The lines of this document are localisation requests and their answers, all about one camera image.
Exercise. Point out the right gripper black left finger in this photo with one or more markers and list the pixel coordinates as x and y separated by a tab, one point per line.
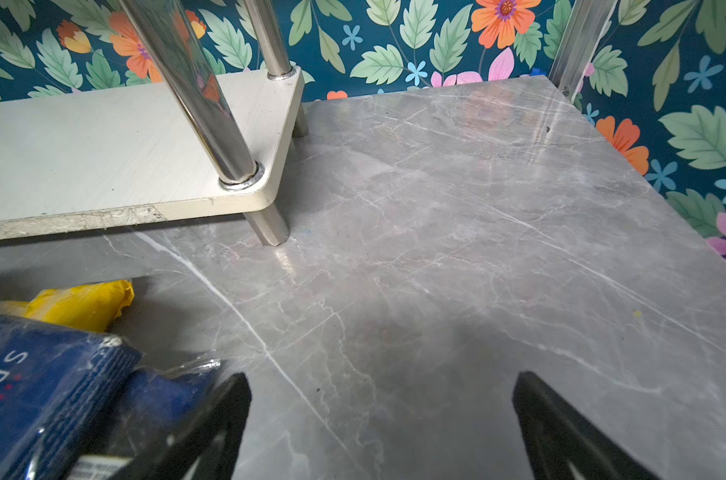
206	445

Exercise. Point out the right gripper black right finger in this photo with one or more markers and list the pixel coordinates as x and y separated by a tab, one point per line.
561	443

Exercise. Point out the yellow spaghetti bag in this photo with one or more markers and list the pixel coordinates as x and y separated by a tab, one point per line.
92	307

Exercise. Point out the blue Barilla spaghetti bag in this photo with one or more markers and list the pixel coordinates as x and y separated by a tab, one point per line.
66	393

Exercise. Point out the white two-tier shelf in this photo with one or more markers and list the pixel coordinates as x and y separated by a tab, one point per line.
195	145

